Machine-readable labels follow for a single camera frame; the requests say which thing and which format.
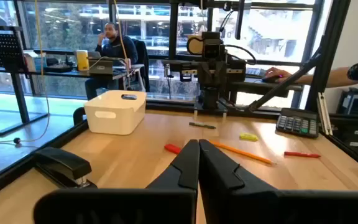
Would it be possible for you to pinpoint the yellow hanging cable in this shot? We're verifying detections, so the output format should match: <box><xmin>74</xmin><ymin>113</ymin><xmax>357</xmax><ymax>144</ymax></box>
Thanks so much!
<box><xmin>113</xmin><ymin>0</ymin><xmax>129</xmax><ymax>65</ymax></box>
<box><xmin>0</xmin><ymin>0</ymin><xmax>51</xmax><ymax>147</ymax></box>

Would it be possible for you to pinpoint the white plastic bin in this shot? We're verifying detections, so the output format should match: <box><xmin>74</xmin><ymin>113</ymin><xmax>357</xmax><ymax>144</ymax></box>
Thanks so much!
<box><xmin>83</xmin><ymin>90</ymin><xmax>147</xmax><ymax>136</ymax></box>

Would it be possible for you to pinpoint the red marker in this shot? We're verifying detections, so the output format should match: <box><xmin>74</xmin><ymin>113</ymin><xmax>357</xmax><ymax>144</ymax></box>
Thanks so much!
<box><xmin>163</xmin><ymin>143</ymin><xmax>183</xmax><ymax>156</ymax></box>

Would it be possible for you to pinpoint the yellow eraser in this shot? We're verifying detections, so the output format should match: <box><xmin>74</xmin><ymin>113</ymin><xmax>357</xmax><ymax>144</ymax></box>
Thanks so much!
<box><xmin>239</xmin><ymin>133</ymin><xmax>259</xmax><ymax>142</ymax></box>

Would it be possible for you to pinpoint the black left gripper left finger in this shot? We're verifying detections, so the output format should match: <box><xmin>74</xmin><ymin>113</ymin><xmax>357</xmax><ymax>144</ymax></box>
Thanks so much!
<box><xmin>32</xmin><ymin>139</ymin><xmax>200</xmax><ymax>224</ymax></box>

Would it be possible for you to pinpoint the black calculator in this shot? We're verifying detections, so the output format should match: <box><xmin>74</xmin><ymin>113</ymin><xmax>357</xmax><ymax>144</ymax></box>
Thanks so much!
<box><xmin>275</xmin><ymin>107</ymin><xmax>319</xmax><ymax>139</ymax></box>

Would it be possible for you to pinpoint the person's hand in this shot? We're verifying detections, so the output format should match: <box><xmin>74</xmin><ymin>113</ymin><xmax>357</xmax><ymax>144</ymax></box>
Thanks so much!
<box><xmin>264</xmin><ymin>67</ymin><xmax>292</xmax><ymax>82</ymax></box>

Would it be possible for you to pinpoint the black perforated panel stand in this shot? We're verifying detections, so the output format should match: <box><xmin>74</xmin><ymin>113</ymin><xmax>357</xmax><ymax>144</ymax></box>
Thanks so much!
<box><xmin>0</xmin><ymin>24</ymin><xmax>49</xmax><ymax>138</ymax></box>

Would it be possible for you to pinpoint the black stapler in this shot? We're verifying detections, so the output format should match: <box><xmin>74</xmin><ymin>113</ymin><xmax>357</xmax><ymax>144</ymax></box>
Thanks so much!
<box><xmin>32</xmin><ymin>146</ymin><xmax>98</xmax><ymax>190</ymax></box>

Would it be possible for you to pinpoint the grey laptop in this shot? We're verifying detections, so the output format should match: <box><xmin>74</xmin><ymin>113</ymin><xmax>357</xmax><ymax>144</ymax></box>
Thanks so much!
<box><xmin>88</xmin><ymin>57</ymin><xmax>114</xmax><ymax>75</ymax></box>

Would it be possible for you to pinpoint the black upright frame post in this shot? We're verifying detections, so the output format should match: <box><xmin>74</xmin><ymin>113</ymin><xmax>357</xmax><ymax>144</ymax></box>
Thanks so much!
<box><xmin>305</xmin><ymin>0</ymin><xmax>352</xmax><ymax>111</ymax></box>

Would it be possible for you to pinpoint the black computer mouse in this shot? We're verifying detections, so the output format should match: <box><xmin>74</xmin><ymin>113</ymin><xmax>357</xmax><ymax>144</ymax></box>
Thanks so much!
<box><xmin>261</xmin><ymin>75</ymin><xmax>281</xmax><ymax>84</ymax></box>

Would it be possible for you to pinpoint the person's forearm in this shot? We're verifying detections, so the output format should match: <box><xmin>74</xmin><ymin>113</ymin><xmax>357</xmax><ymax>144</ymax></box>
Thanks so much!
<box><xmin>290</xmin><ymin>67</ymin><xmax>358</xmax><ymax>89</ymax></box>

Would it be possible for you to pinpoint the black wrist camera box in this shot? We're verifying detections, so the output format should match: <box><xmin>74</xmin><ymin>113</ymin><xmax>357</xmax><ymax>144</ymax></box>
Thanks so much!
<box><xmin>202</xmin><ymin>30</ymin><xmax>226</xmax><ymax>60</ymax></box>

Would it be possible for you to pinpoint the black diagonal frame strut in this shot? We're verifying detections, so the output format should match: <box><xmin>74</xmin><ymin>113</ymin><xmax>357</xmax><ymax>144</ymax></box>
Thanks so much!
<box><xmin>247</xmin><ymin>52</ymin><xmax>323</xmax><ymax>113</ymax></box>

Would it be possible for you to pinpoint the yellow cup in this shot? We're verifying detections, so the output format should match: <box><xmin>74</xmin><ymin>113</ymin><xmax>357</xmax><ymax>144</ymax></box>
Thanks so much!
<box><xmin>75</xmin><ymin>49</ymin><xmax>90</xmax><ymax>72</ymax></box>

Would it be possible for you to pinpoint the person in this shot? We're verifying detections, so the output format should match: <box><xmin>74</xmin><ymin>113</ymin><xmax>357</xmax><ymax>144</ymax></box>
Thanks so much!
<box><xmin>85</xmin><ymin>22</ymin><xmax>139</xmax><ymax>100</ymax></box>

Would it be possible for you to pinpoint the black desk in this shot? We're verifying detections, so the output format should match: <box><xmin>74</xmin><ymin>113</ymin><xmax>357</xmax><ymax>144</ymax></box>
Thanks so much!
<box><xmin>26</xmin><ymin>68</ymin><xmax>130</xmax><ymax>82</ymax></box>

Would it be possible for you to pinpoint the orange pencil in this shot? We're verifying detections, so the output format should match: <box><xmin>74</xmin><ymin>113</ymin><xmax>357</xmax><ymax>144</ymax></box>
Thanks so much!
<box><xmin>209</xmin><ymin>140</ymin><xmax>276</xmax><ymax>166</ymax></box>

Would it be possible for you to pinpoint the black office chair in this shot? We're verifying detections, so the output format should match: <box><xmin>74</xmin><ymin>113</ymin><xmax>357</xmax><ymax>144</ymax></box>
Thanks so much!
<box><xmin>132</xmin><ymin>39</ymin><xmax>151</xmax><ymax>93</ymax></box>

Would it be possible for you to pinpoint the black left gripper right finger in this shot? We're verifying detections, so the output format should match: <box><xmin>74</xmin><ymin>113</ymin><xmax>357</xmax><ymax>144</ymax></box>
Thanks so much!
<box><xmin>198</xmin><ymin>139</ymin><xmax>358</xmax><ymax>224</ymax></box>

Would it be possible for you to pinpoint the dark green crayon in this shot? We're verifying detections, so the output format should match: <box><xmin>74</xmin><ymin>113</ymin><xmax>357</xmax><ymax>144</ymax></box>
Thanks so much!
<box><xmin>188</xmin><ymin>121</ymin><xmax>217</xmax><ymax>129</ymax></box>

